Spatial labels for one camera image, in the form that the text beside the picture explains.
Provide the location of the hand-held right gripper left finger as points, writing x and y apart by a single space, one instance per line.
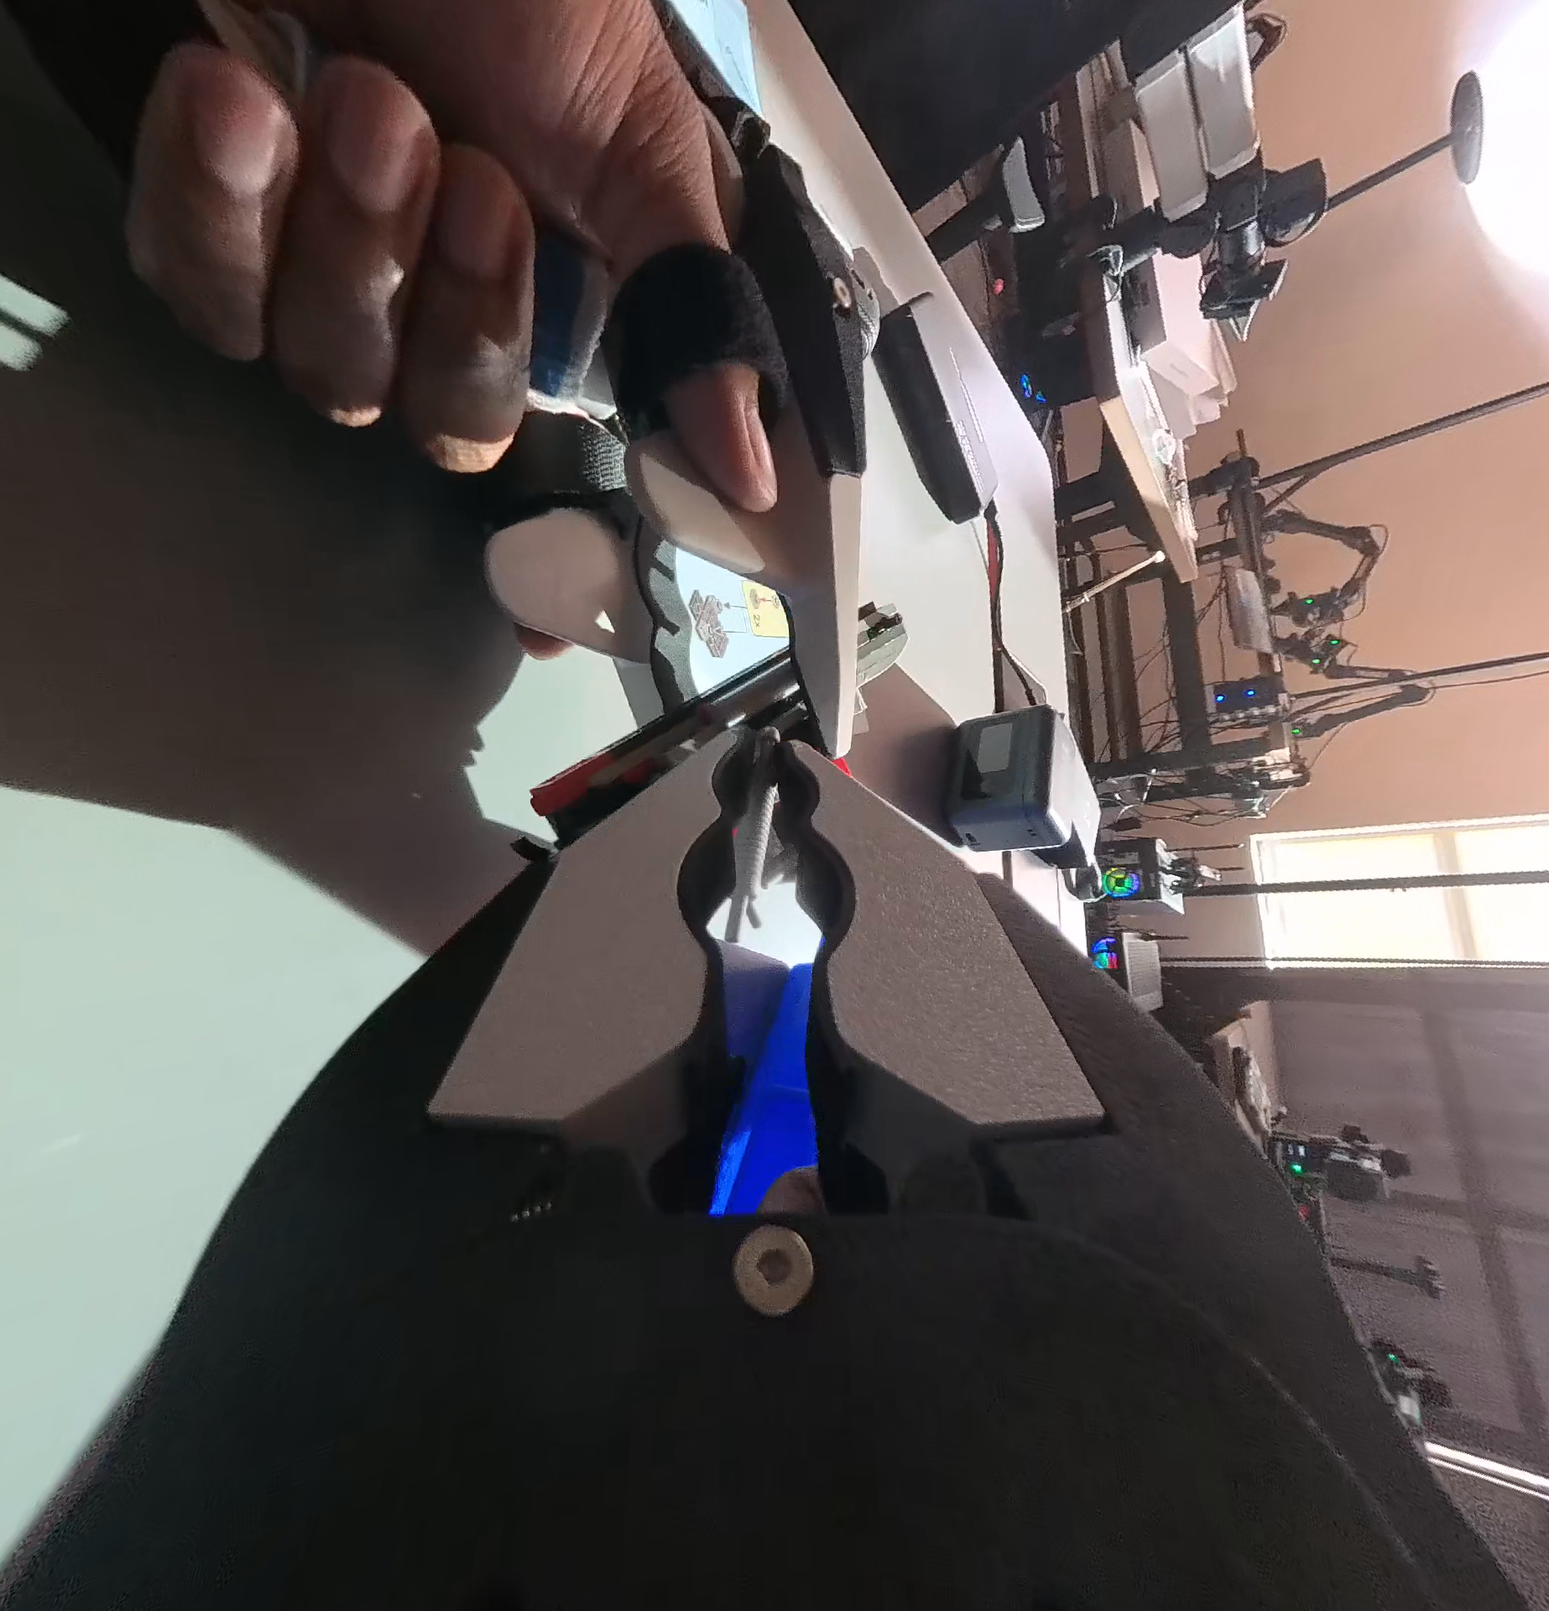
571 994

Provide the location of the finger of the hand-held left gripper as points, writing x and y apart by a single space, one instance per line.
648 686
829 628

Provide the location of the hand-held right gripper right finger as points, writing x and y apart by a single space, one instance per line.
963 994

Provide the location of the toy brick vehicle model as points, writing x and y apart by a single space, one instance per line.
648 756

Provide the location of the grey toy spring shock piece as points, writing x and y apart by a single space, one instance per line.
754 830

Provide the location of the white desk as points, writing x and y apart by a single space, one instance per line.
92 943

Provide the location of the person's right hand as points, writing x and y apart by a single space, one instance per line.
791 1189

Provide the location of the person's left hand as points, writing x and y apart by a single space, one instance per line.
410 189

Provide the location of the black flat box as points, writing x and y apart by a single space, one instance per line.
936 416

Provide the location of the blue plastic bin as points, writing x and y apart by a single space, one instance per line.
774 1046

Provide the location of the background work table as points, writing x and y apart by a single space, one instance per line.
1139 379

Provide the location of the bright window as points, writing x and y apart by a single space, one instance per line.
1417 895

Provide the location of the black round base stand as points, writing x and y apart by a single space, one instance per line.
1463 125

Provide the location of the black camera on stand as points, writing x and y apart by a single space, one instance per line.
1254 228

